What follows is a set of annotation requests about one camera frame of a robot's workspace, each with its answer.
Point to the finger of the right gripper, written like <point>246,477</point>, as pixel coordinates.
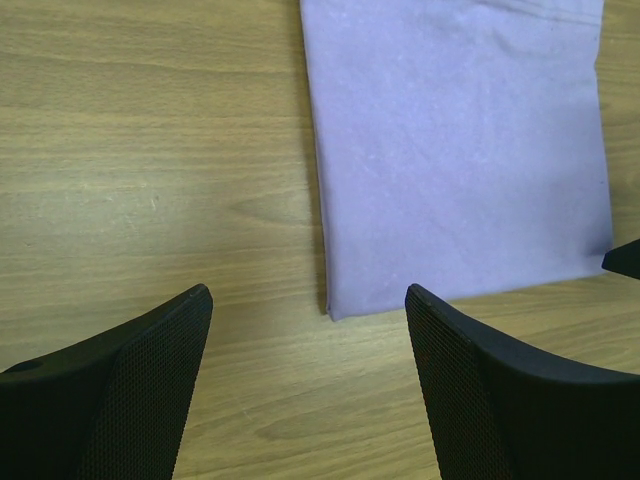
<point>624,260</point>

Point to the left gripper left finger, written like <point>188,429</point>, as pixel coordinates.
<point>113,406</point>

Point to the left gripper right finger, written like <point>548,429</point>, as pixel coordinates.
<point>499,408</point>

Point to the purple t shirt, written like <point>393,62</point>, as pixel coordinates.
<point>459,146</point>

